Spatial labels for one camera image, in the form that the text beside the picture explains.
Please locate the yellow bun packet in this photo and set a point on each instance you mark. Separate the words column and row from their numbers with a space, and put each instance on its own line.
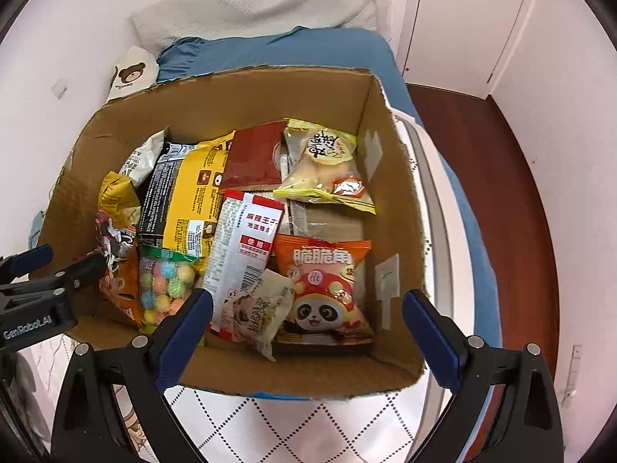
column 318, row 173

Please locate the white wall socket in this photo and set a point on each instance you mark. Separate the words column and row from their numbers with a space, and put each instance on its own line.
column 60, row 89

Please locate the bear print pillow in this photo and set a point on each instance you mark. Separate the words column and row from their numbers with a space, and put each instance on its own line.
column 132, row 75

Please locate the white diamond pattern quilt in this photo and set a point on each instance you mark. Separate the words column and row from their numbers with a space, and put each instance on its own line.
column 289, row 429

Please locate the orange panda snack packet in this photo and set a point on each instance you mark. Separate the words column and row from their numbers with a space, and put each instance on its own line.
column 323, row 289

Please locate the orange cartoon snack packet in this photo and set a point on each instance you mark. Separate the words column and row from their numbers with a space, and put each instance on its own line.
column 118, row 289

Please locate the colourful candy ball bag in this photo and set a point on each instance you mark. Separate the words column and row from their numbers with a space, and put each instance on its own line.
column 164, row 284

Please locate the red and white snack packet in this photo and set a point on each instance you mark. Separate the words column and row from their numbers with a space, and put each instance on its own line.
column 241, row 246

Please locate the dark red snack packet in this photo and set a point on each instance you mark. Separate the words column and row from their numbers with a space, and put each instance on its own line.
column 253, row 159

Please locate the yellow and black noodle packet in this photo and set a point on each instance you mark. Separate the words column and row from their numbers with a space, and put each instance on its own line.
column 188, row 193

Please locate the small beige snack packet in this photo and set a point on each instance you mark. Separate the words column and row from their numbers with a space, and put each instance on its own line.
column 260, row 313

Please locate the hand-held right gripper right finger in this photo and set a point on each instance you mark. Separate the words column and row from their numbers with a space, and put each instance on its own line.
column 429, row 340

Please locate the brown cardboard box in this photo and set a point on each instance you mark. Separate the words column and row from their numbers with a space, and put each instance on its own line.
column 241, row 101

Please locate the white oat cookie packet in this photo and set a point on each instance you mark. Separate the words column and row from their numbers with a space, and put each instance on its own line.
column 137, row 159

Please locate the white wall fitting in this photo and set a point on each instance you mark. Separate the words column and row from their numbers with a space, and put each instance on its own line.
column 577, row 371

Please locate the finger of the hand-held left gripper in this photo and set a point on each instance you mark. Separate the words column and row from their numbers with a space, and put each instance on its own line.
column 29, row 260
column 82, row 267

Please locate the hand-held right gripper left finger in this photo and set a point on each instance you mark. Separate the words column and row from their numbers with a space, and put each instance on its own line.
column 185, row 337

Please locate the white door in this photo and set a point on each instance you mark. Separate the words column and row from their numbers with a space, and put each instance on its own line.
column 467, row 24

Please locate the gold snack packet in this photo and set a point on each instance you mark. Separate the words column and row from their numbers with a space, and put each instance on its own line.
column 118, row 202

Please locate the white textured pillow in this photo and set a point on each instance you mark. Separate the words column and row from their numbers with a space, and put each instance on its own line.
column 260, row 5

